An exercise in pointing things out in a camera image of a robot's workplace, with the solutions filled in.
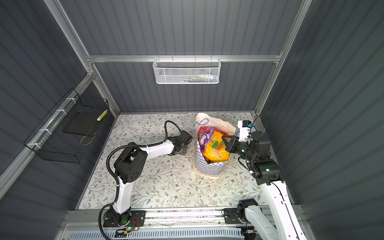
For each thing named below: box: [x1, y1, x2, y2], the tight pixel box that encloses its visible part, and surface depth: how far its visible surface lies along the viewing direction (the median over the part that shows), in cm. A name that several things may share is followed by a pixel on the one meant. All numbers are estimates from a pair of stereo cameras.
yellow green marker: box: [96, 109, 108, 121], surface depth 84 cm
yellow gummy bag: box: [203, 131, 231, 163], surface depth 79 cm
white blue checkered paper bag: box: [193, 113, 236, 180], surface depth 79 cm
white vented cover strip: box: [66, 229, 245, 240], surface depth 72 cm
